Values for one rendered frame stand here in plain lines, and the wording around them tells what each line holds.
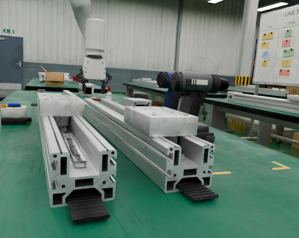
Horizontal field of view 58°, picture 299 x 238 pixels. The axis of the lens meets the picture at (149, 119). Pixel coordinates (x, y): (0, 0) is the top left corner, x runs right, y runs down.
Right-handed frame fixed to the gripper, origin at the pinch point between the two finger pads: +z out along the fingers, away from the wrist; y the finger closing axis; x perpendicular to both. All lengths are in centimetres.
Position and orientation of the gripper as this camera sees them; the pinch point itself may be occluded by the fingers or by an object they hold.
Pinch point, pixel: (93, 90)
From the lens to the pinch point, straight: 128.7
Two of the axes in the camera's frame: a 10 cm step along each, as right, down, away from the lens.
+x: 3.9, 1.7, -9.0
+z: -0.6, 9.8, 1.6
